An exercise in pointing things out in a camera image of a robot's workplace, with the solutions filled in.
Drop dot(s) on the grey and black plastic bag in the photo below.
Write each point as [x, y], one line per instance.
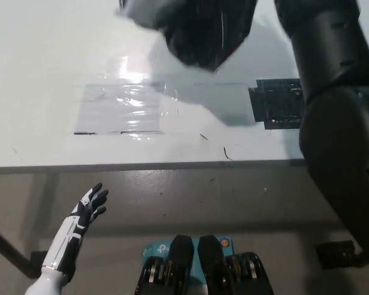
[200, 33]

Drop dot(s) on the clear tape patch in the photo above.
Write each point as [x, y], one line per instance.
[120, 107]

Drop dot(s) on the white and black left hand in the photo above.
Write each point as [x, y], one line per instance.
[75, 229]

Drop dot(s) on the teal router box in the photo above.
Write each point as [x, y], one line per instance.
[155, 249]

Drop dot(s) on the black table foot plate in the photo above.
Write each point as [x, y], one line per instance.
[37, 258]
[333, 255]

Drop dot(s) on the black tape marker patch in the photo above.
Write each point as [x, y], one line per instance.
[273, 104]

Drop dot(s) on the black table leg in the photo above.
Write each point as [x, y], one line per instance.
[6, 246]

